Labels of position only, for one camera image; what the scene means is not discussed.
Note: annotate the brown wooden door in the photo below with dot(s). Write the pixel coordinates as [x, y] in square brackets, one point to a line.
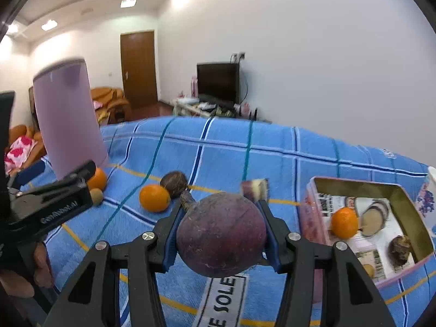
[139, 71]

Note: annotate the person's left hand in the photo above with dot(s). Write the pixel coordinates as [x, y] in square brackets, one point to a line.
[42, 265]

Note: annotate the black television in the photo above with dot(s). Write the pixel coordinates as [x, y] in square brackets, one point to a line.
[218, 81]

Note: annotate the white television stand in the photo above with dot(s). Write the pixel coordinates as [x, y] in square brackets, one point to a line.
[194, 107]

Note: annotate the wall power outlet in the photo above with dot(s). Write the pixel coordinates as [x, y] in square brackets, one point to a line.
[237, 56]

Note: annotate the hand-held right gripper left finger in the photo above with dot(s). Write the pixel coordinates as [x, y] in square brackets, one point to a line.
[169, 248]

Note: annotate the brown leather armchair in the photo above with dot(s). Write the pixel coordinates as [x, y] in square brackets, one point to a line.
[112, 104]

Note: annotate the lilac plastic kettle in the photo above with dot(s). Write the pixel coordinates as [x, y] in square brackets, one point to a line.
[68, 119]

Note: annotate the pink heart print cushion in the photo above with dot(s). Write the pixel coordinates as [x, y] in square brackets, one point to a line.
[20, 150]

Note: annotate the pink tin box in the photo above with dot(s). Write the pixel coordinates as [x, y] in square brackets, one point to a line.
[403, 196]

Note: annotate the printed paper lining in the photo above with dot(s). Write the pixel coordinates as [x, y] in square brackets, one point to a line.
[374, 252]

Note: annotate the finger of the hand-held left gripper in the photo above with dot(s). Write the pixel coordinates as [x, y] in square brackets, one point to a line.
[80, 173]

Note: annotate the dark purple passion fruit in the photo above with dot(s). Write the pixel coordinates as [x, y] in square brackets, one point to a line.
[173, 182]

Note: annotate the round purple root vegetable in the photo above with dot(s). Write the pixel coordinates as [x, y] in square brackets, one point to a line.
[221, 235]

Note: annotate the white cup with purple flowers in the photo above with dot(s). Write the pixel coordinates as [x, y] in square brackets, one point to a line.
[430, 194]

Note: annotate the black router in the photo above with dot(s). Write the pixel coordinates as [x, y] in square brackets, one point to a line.
[253, 114]

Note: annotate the square ceiling light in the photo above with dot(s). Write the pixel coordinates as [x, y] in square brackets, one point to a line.
[48, 24]
[12, 27]
[128, 2]

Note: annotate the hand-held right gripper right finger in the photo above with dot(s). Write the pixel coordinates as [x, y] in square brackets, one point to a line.
[273, 245]

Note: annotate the blue plaid blanket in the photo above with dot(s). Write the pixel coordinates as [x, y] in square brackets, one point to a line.
[221, 150]

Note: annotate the orange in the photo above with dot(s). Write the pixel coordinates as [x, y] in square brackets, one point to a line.
[98, 179]
[153, 198]
[344, 223]

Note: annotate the brown leather sofa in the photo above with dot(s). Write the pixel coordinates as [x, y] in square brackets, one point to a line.
[24, 131]

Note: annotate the whole dark brown taro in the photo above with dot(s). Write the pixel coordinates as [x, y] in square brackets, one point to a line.
[400, 250]

